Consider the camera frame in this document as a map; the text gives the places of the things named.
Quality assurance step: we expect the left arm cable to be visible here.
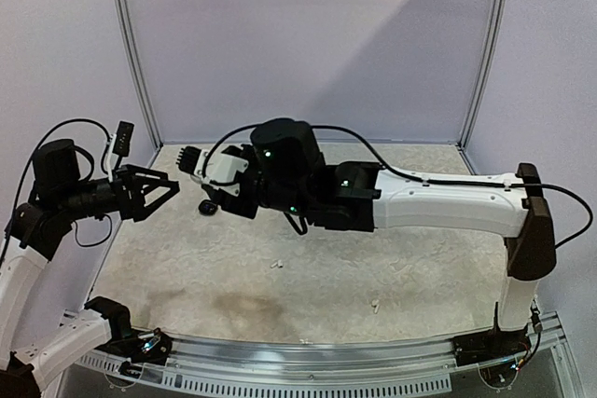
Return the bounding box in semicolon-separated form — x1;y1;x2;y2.
0;118;116;273

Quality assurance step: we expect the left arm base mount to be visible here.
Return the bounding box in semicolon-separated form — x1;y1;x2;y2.
84;296;174;365

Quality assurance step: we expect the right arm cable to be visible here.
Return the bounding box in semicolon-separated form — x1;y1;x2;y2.
202;123;593;250

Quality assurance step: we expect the black earbud charging case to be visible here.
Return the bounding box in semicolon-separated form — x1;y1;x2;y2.
198;199;218;216

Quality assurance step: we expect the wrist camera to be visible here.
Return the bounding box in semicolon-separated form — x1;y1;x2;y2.
101;121;134;182
176;146;249;197

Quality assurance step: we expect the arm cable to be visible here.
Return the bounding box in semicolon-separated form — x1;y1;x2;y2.
0;118;116;273
202;123;593;250

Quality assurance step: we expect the aluminium front rail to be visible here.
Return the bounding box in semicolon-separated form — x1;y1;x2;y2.
53;311;575;398

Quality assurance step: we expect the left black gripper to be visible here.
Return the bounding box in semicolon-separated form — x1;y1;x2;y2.
58;163;180;219

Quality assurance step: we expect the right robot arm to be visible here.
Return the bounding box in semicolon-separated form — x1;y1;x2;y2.
190;118;556;357

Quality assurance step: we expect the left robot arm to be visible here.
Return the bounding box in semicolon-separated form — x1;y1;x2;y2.
1;139;180;397

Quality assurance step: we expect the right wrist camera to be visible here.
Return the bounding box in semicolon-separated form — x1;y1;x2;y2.
176;146;249;197

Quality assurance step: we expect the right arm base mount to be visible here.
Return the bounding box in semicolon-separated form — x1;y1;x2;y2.
451;301;543;370

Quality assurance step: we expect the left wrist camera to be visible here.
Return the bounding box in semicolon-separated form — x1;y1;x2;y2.
101;121;134;182

